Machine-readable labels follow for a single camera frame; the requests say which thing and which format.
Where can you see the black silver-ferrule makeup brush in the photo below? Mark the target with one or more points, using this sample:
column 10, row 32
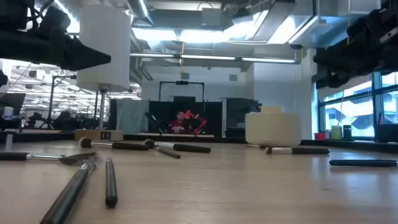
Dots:
column 130, row 146
column 192, row 148

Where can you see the silver ventilation duct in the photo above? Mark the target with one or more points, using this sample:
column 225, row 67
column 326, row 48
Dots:
column 140, row 11

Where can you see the black tripod stand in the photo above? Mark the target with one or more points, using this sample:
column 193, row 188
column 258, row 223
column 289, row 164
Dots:
column 51, row 102

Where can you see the person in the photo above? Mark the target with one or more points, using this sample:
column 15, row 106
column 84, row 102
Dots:
column 179, row 117

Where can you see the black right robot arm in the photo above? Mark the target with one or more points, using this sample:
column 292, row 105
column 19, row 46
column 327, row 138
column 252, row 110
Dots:
column 373, row 18

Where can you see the brown-tipped makeup brush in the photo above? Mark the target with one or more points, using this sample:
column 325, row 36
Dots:
column 311, row 151

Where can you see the long linear ceiling light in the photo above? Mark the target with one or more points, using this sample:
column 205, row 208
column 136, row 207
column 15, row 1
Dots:
column 205, row 57

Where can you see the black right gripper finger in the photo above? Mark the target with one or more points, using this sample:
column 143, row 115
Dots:
column 325, row 60
column 331, row 80

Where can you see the red cup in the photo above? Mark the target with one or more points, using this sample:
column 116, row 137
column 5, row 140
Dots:
column 320, row 136

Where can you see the black computer monitor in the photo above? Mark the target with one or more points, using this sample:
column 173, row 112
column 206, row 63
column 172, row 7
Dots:
column 12, row 101

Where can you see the black window frame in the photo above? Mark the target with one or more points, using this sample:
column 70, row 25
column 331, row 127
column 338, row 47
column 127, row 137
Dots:
column 377, row 93

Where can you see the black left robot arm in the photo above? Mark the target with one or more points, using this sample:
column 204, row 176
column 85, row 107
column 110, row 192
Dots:
column 15, row 12

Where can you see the slim black pencil brush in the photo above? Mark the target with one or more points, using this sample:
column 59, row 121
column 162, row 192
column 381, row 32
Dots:
column 111, row 186

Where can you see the dark tumbler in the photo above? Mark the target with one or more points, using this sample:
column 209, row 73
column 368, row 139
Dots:
column 347, row 132

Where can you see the yellow-green cup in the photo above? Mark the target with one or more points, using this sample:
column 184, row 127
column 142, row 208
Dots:
column 336, row 132

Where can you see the black fan makeup brush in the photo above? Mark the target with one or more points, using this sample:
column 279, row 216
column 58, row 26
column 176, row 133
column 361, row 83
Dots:
column 71, row 159

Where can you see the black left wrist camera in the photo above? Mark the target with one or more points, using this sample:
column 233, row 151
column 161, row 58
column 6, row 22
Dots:
column 54, row 20

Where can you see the slim brush with silver ferrule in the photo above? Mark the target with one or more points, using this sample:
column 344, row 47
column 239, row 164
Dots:
column 66, row 196

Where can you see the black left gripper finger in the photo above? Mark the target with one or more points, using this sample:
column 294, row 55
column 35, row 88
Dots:
column 84, row 57

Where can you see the grey square wall box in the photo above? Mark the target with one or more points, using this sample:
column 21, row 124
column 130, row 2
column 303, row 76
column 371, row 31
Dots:
column 184, row 76
column 233, row 77

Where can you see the grey-teal hanging cloth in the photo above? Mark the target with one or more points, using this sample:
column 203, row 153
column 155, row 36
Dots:
column 132, row 116

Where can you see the black office chair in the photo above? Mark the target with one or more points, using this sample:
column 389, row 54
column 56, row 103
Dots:
column 66, row 121

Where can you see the thin black robot arm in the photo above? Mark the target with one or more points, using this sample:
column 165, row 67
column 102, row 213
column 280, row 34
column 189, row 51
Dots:
column 154, row 119

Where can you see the white cylindrical tube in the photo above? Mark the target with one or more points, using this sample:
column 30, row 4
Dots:
column 105, row 31

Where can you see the black background rig frame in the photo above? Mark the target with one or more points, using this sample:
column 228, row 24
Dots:
column 182, row 82

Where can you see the black partition curtain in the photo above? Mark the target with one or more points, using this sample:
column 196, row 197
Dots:
column 214, row 118

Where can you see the red robot arm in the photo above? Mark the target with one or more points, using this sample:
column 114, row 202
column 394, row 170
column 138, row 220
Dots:
column 199, row 119

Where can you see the white cup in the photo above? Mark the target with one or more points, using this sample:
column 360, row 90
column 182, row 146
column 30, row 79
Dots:
column 7, row 112

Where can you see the cream round brush organizer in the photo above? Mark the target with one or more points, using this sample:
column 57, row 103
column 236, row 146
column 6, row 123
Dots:
column 273, row 129

